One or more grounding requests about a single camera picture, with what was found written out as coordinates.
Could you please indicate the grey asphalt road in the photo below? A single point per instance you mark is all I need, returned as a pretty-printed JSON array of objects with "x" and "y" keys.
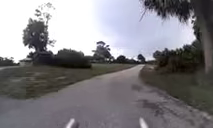
[{"x": 104, "y": 100}]

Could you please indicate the robot's own part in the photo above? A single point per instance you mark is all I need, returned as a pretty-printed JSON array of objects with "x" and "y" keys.
[
  {"x": 70, "y": 123},
  {"x": 143, "y": 123}
]

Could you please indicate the distant tree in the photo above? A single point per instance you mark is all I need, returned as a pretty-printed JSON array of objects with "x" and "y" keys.
[{"x": 102, "y": 51}]

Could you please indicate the row of bushes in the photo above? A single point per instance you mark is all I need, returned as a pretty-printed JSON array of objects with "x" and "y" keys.
[{"x": 180, "y": 60}]

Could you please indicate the distant row of trees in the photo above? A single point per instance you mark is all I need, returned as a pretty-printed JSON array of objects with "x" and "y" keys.
[{"x": 122, "y": 60}]

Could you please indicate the tall leafy tree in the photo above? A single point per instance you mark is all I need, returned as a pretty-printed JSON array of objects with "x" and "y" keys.
[{"x": 35, "y": 35}]

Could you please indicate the grass verge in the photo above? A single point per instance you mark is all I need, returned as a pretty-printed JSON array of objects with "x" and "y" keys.
[
  {"x": 44, "y": 80},
  {"x": 180, "y": 87}
]

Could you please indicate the low dark tree line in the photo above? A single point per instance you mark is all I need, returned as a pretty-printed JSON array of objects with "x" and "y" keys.
[{"x": 4, "y": 61}]

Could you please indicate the dark hedge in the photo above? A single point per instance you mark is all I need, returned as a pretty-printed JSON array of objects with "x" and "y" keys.
[{"x": 70, "y": 60}]

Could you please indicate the small pale building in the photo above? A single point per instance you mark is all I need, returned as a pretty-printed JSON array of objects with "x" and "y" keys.
[{"x": 25, "y": 61}]

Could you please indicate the palm tree with thick trunk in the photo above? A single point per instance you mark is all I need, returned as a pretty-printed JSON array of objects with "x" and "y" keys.
[{"x": 207, "y": 43}]

